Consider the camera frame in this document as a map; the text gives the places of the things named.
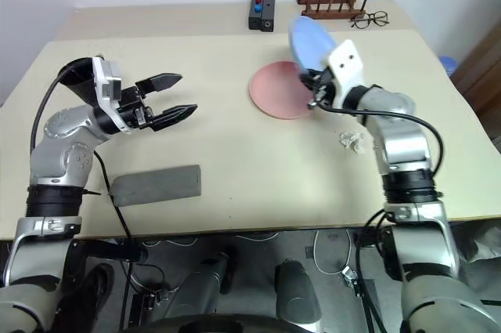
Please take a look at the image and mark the grey sponge block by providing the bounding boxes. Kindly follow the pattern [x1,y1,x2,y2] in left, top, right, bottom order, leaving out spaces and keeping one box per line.
[110,164,204,208]

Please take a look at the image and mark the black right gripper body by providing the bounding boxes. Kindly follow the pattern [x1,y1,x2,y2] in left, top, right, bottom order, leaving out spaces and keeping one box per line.
[308,68,337,109]

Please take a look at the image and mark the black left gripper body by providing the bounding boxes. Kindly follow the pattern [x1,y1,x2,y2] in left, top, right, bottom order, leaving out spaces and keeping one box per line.
[118,85,154,133]

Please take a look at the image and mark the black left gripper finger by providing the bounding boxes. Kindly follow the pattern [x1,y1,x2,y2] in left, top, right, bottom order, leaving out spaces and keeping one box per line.
[135,72,184,94]
[150,104,199,132]

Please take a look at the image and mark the black box with coloured buttons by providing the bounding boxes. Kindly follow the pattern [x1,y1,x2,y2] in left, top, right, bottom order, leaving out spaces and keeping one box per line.
[247,0,267,31]

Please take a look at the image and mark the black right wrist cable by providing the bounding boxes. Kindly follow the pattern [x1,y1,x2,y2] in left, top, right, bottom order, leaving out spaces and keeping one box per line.
[312,101,445,177]

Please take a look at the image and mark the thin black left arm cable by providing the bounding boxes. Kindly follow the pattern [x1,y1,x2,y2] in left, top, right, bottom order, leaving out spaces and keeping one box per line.
[92,150,134,333]

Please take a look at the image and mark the white floor cable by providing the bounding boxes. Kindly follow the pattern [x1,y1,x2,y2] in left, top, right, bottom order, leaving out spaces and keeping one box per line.
[303,228,353,276]

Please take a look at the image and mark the blue plastic plate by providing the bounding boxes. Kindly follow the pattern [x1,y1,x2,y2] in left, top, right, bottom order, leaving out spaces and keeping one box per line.
[288,15,336,75]

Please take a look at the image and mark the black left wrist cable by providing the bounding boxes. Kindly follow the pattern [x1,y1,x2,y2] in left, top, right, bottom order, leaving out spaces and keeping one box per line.
[30,56,97,154]

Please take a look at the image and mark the dark grey rounded shape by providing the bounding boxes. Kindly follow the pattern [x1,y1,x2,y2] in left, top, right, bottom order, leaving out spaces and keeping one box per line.
[170,252,232,313]
[275,258,323,325]

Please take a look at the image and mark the silver cable connector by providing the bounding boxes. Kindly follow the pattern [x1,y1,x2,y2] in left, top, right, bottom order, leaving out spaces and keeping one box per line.
[341,266,364,295]

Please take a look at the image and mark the plain black box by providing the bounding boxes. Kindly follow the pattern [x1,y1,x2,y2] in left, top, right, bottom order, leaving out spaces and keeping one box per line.
[260,0,277,33]

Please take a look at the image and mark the pink plastic plate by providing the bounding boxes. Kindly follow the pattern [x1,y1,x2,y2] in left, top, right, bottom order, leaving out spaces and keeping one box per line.
[248,60,314,121]

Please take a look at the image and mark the thin-framed clear eyeglasses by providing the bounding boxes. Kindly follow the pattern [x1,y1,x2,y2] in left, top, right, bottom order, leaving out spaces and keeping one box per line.
[349,10,390,30]

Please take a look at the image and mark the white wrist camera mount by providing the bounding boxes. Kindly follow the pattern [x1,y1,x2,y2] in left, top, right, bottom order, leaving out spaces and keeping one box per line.
[327,39,369,109]
[92,56,130,133]

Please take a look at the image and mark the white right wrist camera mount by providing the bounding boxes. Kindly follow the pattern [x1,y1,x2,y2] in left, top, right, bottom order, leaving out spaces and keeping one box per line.
[327,39,369,109]

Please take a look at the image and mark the black curved rim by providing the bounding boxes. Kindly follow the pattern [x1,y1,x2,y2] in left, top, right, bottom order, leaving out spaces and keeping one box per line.
[142,307,318,333]

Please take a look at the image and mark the crumpled grey plastic sheet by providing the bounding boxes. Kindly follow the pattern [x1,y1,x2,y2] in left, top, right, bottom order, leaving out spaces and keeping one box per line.
[456,218,501,266]

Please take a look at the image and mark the blue water bottle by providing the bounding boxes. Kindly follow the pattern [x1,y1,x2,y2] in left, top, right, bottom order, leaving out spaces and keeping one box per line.
[438,54,459,75]

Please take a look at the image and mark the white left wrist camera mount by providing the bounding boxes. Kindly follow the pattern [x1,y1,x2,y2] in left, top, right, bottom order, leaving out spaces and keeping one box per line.
[92,56,130,133]

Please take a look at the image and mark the crumpled white paper ball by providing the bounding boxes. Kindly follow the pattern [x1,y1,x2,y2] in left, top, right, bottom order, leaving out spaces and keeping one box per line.
[338,130,365,154]

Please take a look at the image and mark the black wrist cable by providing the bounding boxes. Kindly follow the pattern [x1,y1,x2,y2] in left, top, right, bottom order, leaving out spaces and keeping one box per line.
[30,56,97,154]
[312,101,445,177]

